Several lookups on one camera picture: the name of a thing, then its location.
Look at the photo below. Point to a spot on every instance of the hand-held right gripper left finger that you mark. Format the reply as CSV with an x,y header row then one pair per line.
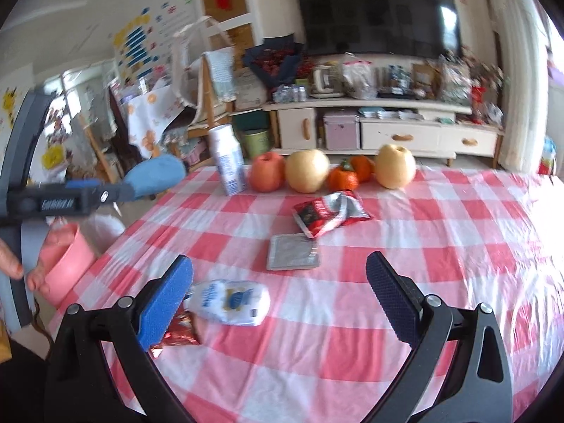
x,y
165,299

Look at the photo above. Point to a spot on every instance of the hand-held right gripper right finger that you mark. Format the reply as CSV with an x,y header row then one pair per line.
x,y
390,291

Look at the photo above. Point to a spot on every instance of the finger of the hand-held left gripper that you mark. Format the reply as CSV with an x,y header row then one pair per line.
x,y
110,194

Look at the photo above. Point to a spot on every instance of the white printed snack packet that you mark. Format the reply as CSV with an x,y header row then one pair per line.
x,y
229,302

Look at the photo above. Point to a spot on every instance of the pink trash bin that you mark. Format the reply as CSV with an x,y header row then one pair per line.
x,y
70,264

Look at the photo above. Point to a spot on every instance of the person's left hand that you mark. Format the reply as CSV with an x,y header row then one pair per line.
x,y
39,282

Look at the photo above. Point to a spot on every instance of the red foil wrapper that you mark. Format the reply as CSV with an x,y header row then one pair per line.
x,y
180,332

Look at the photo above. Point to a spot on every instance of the blue chair cushion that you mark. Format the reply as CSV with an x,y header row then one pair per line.
x,y
154,176

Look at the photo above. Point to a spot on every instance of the orange print white cloth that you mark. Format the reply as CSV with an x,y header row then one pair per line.
x,y
150,119

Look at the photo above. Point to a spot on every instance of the pink white checked tablecloth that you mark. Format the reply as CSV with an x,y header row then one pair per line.
x,y
308,317

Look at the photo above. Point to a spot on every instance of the red silver snack wrapper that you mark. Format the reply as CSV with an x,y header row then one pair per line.
x,y
324,218

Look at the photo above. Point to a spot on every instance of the square silver foil wrapper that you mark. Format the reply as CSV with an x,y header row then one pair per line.
x,y
293,252

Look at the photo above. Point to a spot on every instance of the orange persimmon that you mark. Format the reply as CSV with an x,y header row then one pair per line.
x,y
363,166
343,181

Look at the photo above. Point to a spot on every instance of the white milk bottle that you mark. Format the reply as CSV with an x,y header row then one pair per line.
x,y
229,163

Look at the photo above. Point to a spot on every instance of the yellow pear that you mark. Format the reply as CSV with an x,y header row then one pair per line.
x,y
395,167
307,172

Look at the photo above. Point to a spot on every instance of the wooden chair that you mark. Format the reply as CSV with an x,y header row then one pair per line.
x,y
207,110

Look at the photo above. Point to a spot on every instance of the cream television cabinet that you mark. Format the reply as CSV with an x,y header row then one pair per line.
x,y
396,136

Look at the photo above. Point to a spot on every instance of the green waste bin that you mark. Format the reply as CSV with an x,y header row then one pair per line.
x,y
256,143

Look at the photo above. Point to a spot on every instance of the red apple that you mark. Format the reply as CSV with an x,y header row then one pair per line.
x,y
267,172

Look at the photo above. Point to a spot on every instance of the white teal knitted towel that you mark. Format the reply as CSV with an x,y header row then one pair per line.
x,y
220,72

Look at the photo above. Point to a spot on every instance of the pink storage box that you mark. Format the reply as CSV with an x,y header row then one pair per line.
x,y
340,132

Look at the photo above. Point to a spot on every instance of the dark wrapped flower bouquet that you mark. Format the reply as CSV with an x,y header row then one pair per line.
x,y
273,64

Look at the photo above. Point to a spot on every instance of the white red plastic bag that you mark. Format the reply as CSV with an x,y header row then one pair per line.
x,y
359,81

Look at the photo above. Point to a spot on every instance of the brown paper bag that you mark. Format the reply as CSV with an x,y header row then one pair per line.
x,y
423,77

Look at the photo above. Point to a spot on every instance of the clear plastic bag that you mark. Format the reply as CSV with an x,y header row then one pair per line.
x,y
454,81

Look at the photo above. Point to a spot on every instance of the white electric kettle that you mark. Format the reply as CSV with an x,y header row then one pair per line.
x,y
321,80

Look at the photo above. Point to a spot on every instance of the white curtain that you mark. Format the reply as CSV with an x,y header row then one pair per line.
x,y
524,97

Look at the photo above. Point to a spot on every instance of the black television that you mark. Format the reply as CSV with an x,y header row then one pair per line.
x,y
374,13

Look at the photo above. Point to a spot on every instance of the colourful wall poster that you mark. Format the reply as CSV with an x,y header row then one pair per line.
x,y
136,44

